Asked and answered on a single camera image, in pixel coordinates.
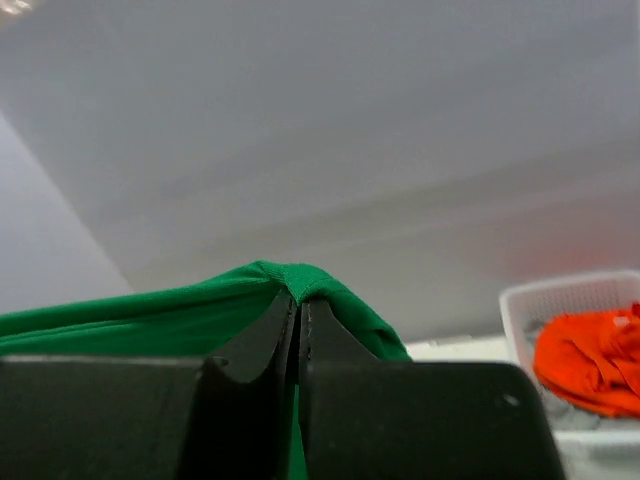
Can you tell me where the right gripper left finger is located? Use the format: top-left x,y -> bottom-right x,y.
1,292 -> 297,479

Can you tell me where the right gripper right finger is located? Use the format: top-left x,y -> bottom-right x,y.
299,300 -> 565,479

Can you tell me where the green t-shirt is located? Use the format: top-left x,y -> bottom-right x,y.
1,261 -> 410,479

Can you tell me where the white plastic basket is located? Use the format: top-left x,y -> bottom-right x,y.
500,270 -> 639,479

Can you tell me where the orange t-shirt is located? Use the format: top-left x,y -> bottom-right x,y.
533,303 -> 639,418

